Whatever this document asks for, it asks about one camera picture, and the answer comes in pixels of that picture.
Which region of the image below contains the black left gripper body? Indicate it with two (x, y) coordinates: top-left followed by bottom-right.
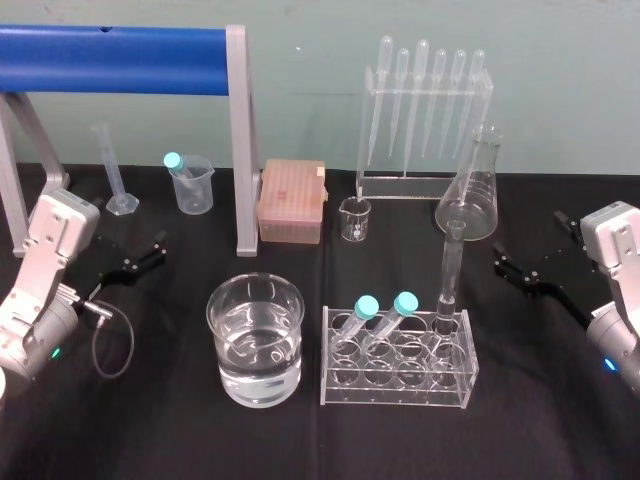
(68, 230), (129, 303)

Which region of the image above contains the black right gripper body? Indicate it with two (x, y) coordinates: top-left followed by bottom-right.
(542, 238), (609, 329)

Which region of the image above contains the glass test tube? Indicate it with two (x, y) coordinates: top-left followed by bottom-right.
(432, 218), (468, 375)

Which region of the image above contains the clear plastic beaker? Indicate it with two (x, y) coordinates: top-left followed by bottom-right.
(168, 155), (216, 216)

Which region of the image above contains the teal capped plastic tube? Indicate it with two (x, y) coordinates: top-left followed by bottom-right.
(331, 294), (380, 362)
(163, 151), (199, 202)
(361, 290), (420, 359)

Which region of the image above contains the blue tube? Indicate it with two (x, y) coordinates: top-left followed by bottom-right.
(0, 24), (229, 95)

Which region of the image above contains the clear acrylic pipette rack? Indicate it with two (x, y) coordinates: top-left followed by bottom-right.
(355, 64), (496, 201)

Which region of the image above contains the large glass beaker with water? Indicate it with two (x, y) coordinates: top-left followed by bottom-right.
(205, 271), (307, 408)

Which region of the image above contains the clear acrylic test tube rack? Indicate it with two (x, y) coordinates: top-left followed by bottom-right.
(319, 305), (482, 409)

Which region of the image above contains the small glass beaker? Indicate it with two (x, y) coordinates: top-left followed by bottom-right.
(338, 196), (373, 241)

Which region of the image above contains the clear plastic graduated cylinder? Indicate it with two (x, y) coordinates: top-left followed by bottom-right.
(89, 123), (140, 217)

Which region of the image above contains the glass conical flask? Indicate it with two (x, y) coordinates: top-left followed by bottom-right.
(434, 122), (503, 243)

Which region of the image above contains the grey stand support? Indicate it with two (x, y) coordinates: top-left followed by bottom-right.
(225, 24), (262, 258)
(0, 92), (72, 259)

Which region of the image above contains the pink pipette tip box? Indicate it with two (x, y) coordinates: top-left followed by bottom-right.
(256, 158), (328, 246)

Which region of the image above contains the black table cloth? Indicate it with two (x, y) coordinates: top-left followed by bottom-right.
(0, 162), (640, 480)

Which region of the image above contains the clear plastic pipette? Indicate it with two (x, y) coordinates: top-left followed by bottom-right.
(367, 34), (394, 169)
(443, 48), (467, 157)
(388, 47), (410, 154)
(462, 48), (487, 151)
(403, 38), (431, 176)
(422, 47), (448, 160)

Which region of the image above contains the thin dark cable silver plug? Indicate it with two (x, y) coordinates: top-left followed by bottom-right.
(74, 297), (137, 380)

